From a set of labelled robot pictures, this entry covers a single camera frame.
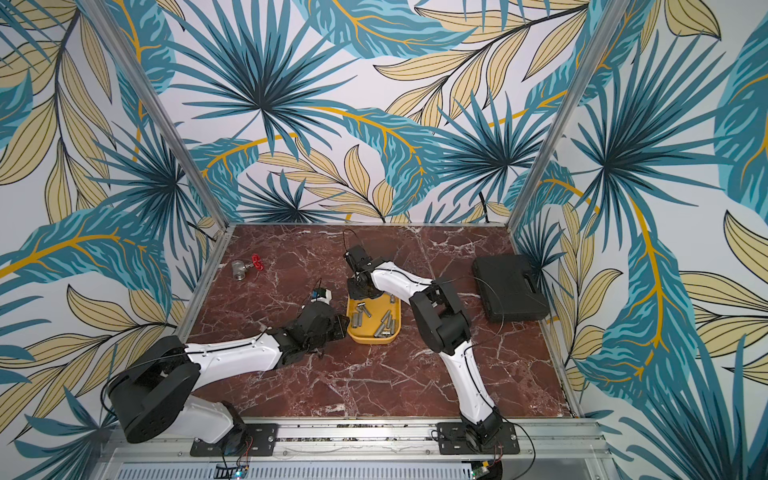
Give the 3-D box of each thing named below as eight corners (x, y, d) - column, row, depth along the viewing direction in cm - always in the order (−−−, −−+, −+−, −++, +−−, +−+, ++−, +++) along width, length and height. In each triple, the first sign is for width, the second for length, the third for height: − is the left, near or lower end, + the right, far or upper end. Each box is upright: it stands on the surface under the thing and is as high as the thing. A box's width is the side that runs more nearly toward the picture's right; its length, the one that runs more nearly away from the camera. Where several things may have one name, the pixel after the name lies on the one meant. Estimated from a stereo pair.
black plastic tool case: (484, 321, 96) (490, 310, 90) (472, 267, 110) (477, 254, 104) (545, 321, 96) (556, 310, 91) (526, 268, 110) (534, 255, 104)
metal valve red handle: (237, 281, 105) (232, 273, 101) (234, 269, 108) (229, 261, 104) (265, 271, 108) (261, 263, 104) (262, 260, 111) (258, 252, 107)
